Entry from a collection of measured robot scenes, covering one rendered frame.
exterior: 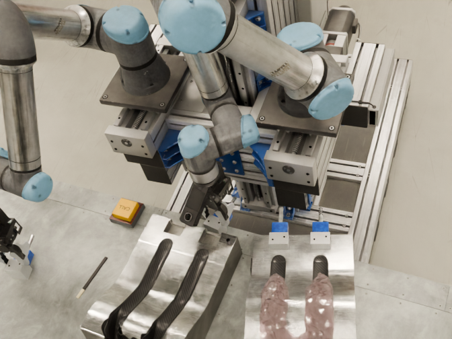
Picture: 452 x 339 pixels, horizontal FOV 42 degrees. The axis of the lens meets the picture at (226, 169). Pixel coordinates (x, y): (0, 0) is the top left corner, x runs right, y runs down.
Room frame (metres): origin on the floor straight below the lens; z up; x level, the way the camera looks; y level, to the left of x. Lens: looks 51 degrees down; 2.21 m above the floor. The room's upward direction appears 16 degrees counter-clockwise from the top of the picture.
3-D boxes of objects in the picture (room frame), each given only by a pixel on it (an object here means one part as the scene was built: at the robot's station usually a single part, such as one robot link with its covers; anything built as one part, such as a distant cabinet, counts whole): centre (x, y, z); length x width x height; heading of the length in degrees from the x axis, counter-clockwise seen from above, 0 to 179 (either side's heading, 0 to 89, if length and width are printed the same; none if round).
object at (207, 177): (0.95, 0.06, 1.07); 0.08 x 0.08 x 0.05
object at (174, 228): (0.93, 0.18, 0.87); 0.05 x 0.05 x 0.04; 54
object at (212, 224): (0.97, 0.04, 0.83); 0.13 x 0.05 x 0.05; 136
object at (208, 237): (0.86, 0.09, 0.87); 0.05 x 0.05 x 0.04; 54
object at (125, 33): (1.39, 0.16, 1.20); 0.13 x 0.12 x 0.14; 50
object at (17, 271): (1.03, 0.64, 0.83); 0.13 x 0.05 x 0.05; 158
